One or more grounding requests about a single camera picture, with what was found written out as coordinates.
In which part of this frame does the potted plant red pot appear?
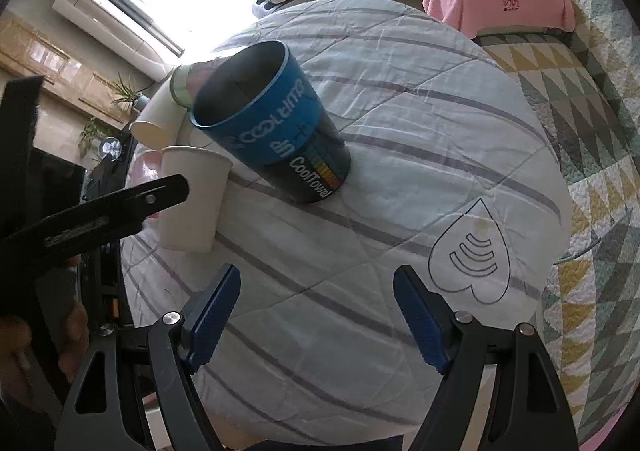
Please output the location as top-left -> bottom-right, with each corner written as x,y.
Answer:
107,75 -> 150,113

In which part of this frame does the pink plastic cup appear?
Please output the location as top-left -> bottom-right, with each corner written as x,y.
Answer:
124,148 -> 166,222

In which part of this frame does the pink towel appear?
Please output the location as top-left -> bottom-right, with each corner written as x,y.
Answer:
422,0 -> 576,39

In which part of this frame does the black flat screen television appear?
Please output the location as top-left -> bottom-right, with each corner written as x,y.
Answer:
26,148 -> 86,222

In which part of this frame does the green plant on cabinet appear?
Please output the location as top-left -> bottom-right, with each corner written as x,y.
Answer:
77,117 -> 116,158

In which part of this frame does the striped grey white tablecloth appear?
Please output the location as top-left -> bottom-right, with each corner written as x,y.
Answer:
122,0 -> 570,445

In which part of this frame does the white paper cup rear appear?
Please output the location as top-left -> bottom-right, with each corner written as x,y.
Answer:
130,80 -> 186,150

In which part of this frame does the white paper cup front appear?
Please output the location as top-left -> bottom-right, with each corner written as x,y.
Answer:
158,145 -> 232,253

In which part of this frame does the triangle patterned quilted sofa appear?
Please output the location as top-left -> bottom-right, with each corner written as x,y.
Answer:
480,0 -> 639,442

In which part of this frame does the blue black CoolTowel can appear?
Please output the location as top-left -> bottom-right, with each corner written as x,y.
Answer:
191,40 -> 352,203

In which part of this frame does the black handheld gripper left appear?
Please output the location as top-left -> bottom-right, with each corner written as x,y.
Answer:
1,76 -> 190,263

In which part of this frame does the black TV cabinet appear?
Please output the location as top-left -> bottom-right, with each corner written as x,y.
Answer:
79,131 -> 137,333

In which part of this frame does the white paper cup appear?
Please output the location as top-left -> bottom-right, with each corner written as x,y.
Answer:
130,80 -> 186,150
158,145 -> 232,253

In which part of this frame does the white standing air conditioner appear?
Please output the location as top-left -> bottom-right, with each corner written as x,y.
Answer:
52,0 -> 178,81

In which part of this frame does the green pink clear canister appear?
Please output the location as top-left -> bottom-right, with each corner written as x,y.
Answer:
169,58 -> 226,110

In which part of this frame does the person's hand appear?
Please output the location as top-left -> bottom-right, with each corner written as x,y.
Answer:
0,253 -> 91,412

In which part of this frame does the glass globe ornament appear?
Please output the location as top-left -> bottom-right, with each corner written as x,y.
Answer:
99,137 -> 122,162

